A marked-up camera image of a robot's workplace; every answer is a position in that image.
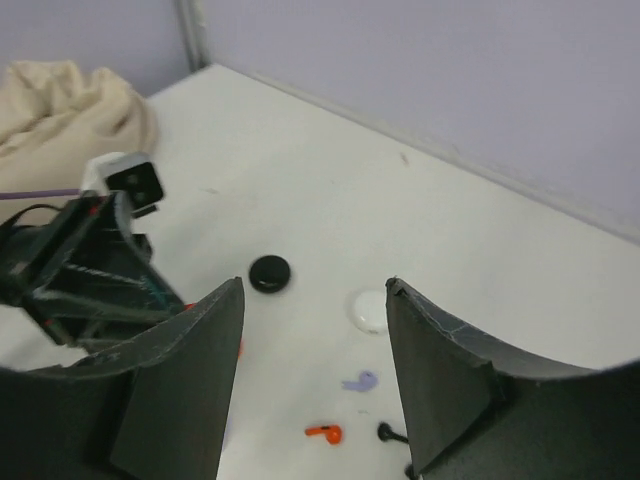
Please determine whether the cream crumpled cloth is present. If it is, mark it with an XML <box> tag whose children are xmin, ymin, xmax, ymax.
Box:
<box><xmin>1</xmin><ymin>61</ymin><xmax>158</xmax><ymax>219</ymax></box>

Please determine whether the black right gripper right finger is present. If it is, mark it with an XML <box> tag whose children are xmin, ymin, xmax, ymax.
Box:
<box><xmin>386</xmin><ymin>278</ymin><xmax>639</xmax><ymax>479</ymax></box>

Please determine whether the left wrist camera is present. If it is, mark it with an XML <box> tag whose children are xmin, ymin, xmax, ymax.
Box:
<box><xmin>80</xmin><ymin>152</ymin><xmax>164</xmax><ymax>218</ymax></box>

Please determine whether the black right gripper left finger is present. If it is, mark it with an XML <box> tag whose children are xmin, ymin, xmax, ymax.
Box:
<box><xmin>1</xmin><ymin>278</ymin><xmax>245</xmax><ymax>479</ymax></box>

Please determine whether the black earbud charging case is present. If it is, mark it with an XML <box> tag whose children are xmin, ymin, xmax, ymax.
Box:
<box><xmin>248</xmin><ymin>255</ymin><xmax>291</xmax><ymax>294</ymax></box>

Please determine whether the white earbud charging case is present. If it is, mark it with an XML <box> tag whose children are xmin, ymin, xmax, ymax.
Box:
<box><xmin>351</xmin><ymin>290</ymin><xmax>388</xmax><ymax>335</ymax></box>

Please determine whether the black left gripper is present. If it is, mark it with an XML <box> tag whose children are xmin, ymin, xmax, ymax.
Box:
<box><xmin>1</xmin><ymin>192</ymin><xmax>185</xmax><ymax>354</ymax></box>

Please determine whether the orange earbud charging case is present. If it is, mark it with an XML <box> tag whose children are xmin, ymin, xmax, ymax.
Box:
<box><xmin>184</xmin><ymin>302</ymin><xmax>244</xmax><ymax>360</ymax></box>

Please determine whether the black earbud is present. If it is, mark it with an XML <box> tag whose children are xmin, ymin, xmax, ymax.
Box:
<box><xmin>404</xmin><ymin>464</ymin><xmax>417</xmax><ymax>480</ymax></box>
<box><xmin>377</xmin><ymin>422</ymin><xmax>409</xmax><ymax>444</ymax></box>

